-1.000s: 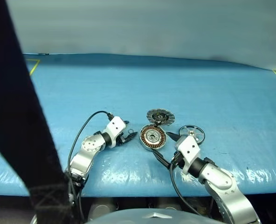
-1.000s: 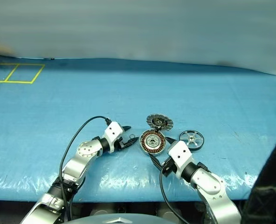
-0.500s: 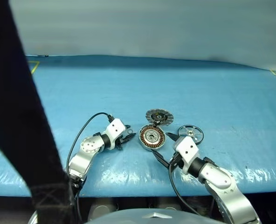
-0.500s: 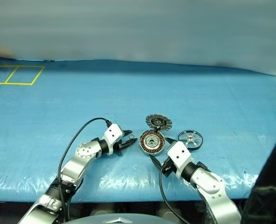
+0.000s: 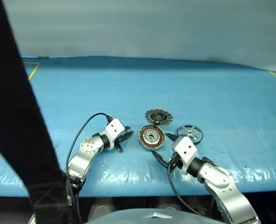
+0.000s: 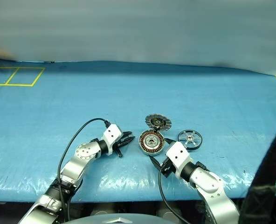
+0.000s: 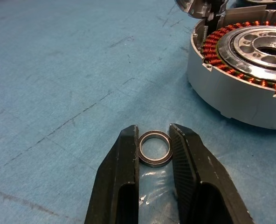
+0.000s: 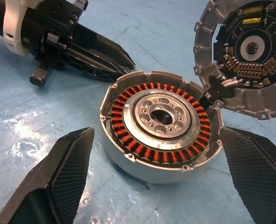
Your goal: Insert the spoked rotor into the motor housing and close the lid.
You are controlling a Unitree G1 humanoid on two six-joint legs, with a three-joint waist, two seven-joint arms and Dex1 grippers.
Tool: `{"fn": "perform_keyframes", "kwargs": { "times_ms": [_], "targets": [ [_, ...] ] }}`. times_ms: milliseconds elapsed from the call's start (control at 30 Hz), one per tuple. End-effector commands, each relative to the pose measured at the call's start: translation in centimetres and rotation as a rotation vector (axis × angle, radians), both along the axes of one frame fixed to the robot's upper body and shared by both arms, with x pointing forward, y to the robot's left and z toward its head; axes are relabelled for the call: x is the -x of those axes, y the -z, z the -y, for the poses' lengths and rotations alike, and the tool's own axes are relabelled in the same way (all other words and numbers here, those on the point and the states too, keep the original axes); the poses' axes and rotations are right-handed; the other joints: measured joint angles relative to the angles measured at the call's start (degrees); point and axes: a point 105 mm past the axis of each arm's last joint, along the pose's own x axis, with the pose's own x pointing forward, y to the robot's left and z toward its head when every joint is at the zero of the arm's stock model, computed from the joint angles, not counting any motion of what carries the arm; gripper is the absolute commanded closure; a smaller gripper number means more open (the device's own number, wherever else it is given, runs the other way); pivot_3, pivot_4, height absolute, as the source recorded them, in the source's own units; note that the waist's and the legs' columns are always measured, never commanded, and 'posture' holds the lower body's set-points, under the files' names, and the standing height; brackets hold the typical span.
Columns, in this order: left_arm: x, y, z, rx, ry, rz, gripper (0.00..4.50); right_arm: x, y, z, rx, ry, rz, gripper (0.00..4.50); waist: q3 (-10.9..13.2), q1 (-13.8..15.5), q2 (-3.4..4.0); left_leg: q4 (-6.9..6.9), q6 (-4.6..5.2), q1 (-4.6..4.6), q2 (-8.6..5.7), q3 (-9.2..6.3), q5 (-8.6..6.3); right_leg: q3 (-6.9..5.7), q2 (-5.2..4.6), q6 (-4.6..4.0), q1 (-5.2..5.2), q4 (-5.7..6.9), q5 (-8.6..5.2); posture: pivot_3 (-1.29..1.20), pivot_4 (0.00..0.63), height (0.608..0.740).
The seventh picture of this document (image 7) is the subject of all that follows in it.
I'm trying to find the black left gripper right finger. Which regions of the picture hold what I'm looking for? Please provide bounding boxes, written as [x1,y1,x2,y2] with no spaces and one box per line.
[169,123,255,224]

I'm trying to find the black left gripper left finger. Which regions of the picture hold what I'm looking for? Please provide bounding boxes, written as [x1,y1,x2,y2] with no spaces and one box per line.
[84,125,140,224]

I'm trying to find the small steel bearing ring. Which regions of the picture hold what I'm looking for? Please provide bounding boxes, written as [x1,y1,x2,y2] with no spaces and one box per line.
[138,131,173,168]

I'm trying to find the silver round motor lid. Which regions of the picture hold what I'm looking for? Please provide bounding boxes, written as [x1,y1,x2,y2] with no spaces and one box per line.
[174,0,228,19]

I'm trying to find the silver motor housing copper windings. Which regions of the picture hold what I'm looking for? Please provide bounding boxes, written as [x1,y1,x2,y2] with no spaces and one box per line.
[186,4,276,130]

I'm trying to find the clear plastic bag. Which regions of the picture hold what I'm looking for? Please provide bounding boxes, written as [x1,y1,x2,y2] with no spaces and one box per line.
[139,166,179,224]

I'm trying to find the blue table mat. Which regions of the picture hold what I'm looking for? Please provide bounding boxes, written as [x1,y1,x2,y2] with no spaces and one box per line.
[0,0,276,224]

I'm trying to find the silver round metal part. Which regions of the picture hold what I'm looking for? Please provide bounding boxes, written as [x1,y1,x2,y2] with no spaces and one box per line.
[244,0,276,5]

